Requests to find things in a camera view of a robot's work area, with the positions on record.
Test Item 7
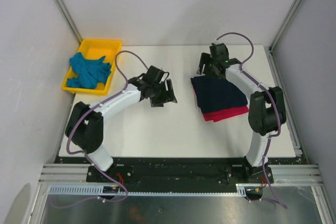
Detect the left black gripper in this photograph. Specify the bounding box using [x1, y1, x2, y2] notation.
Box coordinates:
[150, 79, 177, 108]

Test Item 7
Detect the navy blue t-shirt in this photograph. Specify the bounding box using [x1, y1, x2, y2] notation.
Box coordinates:
[191, 76, 248, 114]

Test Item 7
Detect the magenta t-shirt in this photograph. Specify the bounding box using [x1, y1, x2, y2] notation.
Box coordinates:
[203, 106, 249, 122]

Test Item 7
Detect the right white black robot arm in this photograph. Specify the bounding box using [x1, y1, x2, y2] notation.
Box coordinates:
[197, 43, 287, 183]

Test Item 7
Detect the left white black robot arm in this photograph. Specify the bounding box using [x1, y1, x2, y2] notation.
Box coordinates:
[65, 66, 177, 182]

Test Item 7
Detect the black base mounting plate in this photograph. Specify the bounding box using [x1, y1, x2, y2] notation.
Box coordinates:
[85, 157, 275, 185]

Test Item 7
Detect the teal crumpled t-shirt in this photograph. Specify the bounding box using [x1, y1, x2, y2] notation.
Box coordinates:
[67, 52, 112, 89]

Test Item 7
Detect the yellow plastic bin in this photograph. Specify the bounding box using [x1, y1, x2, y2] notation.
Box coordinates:
[61, 39, 122, 95]

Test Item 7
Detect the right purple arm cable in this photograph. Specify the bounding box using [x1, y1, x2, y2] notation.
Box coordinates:
[212, 32, 288, 209]

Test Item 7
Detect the slotted grey cable duct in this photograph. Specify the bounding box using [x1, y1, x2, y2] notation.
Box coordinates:
[47, 183, 263, 197]

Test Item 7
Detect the right aluminium frame post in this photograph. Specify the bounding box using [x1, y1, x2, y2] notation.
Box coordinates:
[268, 0, 304, 52]

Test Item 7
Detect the aluminium frame post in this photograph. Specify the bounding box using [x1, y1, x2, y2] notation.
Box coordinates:
[268, 0, 304, 52]
[54, 0, 83, 45]

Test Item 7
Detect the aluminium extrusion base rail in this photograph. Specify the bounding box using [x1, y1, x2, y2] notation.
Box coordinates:
[270, 165, 323, 186]

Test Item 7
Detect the left aluminium frame post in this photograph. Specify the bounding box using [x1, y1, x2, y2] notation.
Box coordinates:
[54, 0, 83, 45]

